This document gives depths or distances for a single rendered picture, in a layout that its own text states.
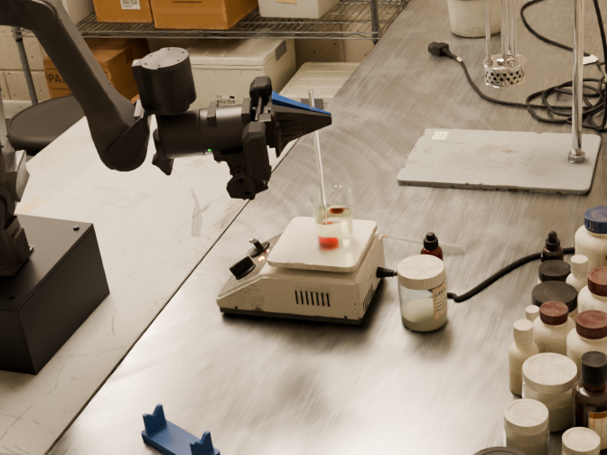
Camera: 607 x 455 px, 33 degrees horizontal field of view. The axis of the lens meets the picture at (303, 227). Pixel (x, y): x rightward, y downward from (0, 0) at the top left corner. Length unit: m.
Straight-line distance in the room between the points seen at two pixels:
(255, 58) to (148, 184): 1.91
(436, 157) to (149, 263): 0.51
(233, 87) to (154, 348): 2.45
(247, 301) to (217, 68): 2.42
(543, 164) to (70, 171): 0.82
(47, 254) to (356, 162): 0.59
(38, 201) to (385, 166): 0.59
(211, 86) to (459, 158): 2.15
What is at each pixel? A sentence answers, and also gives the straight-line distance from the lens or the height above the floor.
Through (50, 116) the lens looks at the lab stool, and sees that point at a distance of 2.90.
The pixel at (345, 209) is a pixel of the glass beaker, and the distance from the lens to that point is 1.28.
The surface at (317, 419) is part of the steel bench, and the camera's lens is 1.18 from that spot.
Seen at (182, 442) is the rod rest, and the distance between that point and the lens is 1.17.
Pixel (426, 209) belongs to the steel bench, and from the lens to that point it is 1.57.
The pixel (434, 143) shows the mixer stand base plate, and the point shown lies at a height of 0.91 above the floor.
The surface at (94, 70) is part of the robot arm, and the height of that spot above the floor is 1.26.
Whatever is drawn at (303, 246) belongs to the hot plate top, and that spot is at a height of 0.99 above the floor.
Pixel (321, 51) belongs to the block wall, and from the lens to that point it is 4.00.
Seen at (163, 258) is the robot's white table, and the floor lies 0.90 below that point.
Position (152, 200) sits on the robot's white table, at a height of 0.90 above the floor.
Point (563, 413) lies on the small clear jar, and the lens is 1.14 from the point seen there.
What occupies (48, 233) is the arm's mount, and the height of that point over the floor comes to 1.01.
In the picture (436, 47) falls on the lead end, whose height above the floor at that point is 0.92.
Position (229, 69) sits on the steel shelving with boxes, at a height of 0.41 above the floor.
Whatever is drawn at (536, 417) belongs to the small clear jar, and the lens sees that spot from 1.09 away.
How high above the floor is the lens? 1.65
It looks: 29 degrees down
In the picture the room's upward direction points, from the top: 7 degrees counter-clockwise
